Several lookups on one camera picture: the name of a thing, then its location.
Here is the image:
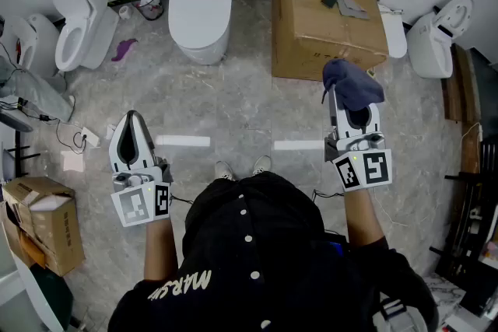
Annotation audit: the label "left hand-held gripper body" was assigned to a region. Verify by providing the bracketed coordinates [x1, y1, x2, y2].
[110, 163, 174, 229]

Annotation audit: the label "person's shoe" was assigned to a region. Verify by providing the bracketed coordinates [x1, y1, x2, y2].
[252, 155, 272, 176]
[215, 161, 236, 182]

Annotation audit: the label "person's right forearm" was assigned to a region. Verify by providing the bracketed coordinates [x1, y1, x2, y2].
[344, 188, 386, 248]

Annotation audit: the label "person's left forearm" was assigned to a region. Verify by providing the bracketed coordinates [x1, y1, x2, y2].
[143, 219, 179, 281]

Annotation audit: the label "black round stool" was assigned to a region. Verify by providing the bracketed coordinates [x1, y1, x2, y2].
[0, 108, 34, 133]

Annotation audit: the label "white power strip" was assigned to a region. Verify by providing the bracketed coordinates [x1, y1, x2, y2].
[80, 127, 101, 148]

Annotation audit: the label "black power cable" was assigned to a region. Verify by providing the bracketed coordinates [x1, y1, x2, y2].
[0, 42, 87, 155]

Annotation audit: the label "grey cloth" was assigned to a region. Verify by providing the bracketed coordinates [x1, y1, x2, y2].
[336, 0, 370, 20]

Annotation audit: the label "large cardboard box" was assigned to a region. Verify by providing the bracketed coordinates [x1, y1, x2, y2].
[271, 0, 390, 82]

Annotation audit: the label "white open-lid toilet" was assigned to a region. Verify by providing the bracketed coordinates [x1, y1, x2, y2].
[52, 0, 120, 73]

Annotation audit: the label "marble-patterned table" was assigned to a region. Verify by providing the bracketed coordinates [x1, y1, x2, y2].
[423, 271, 468, 332]

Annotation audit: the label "person's right shoe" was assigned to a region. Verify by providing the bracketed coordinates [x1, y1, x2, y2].
[252, 155, 272, 176]

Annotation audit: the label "purple cloth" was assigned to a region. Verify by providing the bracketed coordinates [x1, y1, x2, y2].
[110, 38, 139, 62]

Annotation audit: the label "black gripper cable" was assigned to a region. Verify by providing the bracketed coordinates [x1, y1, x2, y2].
[313, 188, 345, 203]

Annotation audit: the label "white toilet with open seat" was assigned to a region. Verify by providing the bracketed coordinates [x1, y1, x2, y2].
[405, 0, 475, 79]

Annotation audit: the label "person's left shoe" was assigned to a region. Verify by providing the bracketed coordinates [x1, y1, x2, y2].
[215, 161, 236, 182]

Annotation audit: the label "brown wooden planks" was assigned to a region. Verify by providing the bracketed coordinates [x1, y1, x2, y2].
[441, 44, 483, 176]

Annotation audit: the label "white plastic panel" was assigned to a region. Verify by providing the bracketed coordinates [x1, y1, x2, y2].
[379, 3, 409, 59]

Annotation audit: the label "black wire waste basket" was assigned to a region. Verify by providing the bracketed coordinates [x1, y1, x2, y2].
[132, 0, 165, 21]

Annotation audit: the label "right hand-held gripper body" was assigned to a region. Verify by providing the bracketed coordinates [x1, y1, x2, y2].
[324, 131, 393, 192]

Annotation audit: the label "black metal rack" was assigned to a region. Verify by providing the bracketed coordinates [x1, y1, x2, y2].
[430, 139, 498, 320]

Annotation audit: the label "dark blue cloth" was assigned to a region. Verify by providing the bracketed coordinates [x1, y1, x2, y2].
[321, 58, 386, 112]

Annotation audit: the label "white paper sheet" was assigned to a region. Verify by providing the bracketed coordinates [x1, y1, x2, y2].
[61, 150, 86, 173]

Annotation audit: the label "white closed-lid toilet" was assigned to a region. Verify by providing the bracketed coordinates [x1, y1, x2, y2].
[167, 0, 233, 66]

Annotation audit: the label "person's black clothing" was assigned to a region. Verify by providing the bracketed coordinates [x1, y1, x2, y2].
[107, 171, 440, 332]

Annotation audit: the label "small cardboard box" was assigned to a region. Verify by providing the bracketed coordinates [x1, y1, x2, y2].
[2, 176, 86, 277]

